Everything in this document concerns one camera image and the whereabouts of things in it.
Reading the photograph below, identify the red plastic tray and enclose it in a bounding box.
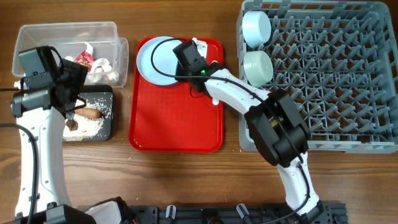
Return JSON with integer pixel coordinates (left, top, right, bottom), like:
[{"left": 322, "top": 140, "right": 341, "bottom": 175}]
[{"left": 127, "top": 36, "right": 224, "bottom": 154}]

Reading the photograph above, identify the grey dishwasher rack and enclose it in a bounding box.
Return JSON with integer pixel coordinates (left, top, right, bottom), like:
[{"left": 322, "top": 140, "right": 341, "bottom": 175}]
[{"left": 239, "top": 1, "right": 397, "bottom": 154}]

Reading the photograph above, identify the light blue bowl with crumbs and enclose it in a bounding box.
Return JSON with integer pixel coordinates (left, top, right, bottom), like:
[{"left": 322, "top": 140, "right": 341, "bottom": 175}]
[{"left": 242, "top": 11, "right": 272, "bottom": 48}]

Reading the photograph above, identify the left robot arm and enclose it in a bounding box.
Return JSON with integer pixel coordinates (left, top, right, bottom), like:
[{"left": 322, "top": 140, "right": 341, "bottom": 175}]
[{"left": 11, "top": 46, "right": 137, "bottom": 223}]

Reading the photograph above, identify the large light blue plate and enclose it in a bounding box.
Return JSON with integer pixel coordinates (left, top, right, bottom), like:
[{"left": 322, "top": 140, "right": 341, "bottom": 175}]
[{"left": 136, "top": 36, "right": 182, "bottom": 86}]

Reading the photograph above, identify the clear plastic bin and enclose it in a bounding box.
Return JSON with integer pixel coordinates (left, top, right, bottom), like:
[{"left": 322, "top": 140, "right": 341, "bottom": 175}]
[{"left": 12, "top": 21, "right": 129, "bottom": 88}]

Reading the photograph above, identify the white plastic spoon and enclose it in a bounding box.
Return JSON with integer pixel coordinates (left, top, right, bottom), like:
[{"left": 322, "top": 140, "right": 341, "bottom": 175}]
[{"left": 212, "top": 98, "right": 220, "bottom": 106}]

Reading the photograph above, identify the crumpled white paper scrap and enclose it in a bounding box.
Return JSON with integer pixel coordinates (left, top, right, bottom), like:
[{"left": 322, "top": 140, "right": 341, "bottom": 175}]
[{"left": 65, "top": 42, "right": 93, "bottom": 61}]

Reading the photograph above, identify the black plastic tray bin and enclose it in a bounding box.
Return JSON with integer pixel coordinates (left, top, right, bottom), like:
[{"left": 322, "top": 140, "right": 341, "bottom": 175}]
[{"left": 63, "top": 85, "right": 114, "bottom": 142}]

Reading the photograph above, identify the red snack wrapper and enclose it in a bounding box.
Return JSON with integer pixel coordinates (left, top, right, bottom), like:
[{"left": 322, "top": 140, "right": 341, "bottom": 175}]
[{"left": 74, "top": 51, "right": 95, "bottom": 70}]

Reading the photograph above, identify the white tissue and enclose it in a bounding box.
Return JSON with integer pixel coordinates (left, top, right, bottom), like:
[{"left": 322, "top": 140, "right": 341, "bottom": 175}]
[{"left": 86, "top": 58, "right": 119, "bottom": 83}]

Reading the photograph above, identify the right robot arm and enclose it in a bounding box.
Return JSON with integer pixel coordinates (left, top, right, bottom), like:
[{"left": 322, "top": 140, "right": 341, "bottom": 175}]
[{"left": 173, "top": 40, "right": 322, "bottom": 223}]

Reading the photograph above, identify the yellow plastic cup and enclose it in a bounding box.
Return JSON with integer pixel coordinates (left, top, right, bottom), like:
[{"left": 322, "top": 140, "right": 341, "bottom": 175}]
[{"left": 269, "top": 117, "right": 284, "bottom": 128}]

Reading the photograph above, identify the light green bowl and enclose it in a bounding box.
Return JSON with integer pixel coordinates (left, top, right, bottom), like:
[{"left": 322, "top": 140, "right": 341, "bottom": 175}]
[{"left": 243, "top": 51, "right": 274, "bottom": 88}]

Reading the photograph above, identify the brown food scrap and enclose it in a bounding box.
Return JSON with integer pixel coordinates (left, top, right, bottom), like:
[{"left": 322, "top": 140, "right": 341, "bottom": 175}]
[{"left": 65, "top": 119, "right": 78, "bottom": 131}]

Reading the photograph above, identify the pile of white rice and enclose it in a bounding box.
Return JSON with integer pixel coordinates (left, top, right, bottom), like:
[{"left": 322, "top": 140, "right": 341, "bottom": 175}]
[{"left": 63, "top": 96, "right": 113, "bottom": 142}]

